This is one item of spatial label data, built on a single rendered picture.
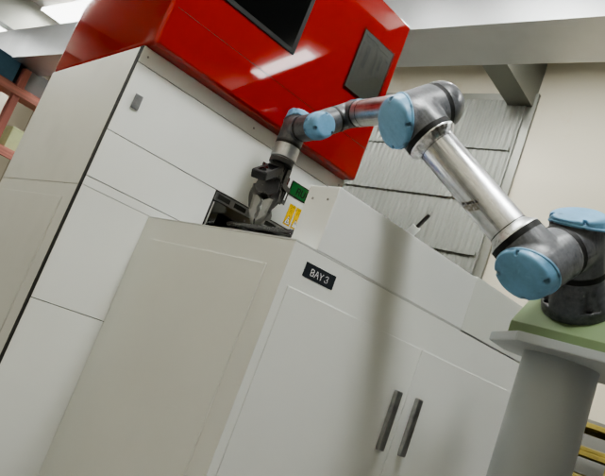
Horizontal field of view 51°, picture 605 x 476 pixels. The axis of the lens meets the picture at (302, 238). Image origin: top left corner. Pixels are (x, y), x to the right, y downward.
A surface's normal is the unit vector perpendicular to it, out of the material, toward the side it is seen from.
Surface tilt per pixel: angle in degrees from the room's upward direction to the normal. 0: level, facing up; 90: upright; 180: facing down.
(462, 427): 90
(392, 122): 127
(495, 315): 90
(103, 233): 90
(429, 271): 90
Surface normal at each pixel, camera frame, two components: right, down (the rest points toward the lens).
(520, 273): -0.72, 0.45
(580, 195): -0.57, -0.36
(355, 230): 0.65, 0.10
